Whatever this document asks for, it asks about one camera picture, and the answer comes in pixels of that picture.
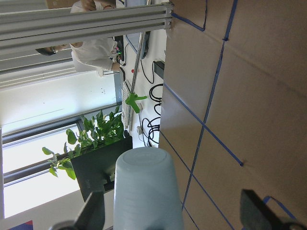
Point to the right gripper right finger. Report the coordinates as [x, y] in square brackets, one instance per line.
[255, 215]

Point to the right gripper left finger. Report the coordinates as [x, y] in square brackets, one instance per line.
[92, 216]

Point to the light blue plastic cup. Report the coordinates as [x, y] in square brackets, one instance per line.
[146, 195]

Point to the green potted plant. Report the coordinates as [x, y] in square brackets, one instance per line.
[99, 131]

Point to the white keyboard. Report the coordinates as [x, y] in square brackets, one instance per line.
[126, 113]

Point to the long reach grabber tool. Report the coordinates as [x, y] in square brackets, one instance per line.
[133, 97]

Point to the seated person white shirt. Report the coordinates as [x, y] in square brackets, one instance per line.
[104, 53]

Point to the aluminium frame post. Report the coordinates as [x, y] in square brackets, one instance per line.
[28, 30]

